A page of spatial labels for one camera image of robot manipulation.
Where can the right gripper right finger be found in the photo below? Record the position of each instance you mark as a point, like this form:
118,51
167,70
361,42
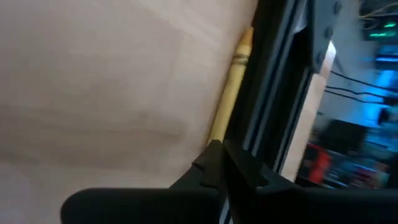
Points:
264,199

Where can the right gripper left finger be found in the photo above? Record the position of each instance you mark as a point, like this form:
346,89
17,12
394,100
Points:
186,202

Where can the yellow crayon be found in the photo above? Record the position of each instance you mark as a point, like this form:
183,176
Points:
230,93

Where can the black computer tower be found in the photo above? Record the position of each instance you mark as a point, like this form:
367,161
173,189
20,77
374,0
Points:
385,77

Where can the black aluminium table frame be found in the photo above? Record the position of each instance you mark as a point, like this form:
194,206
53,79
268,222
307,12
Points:
267,77

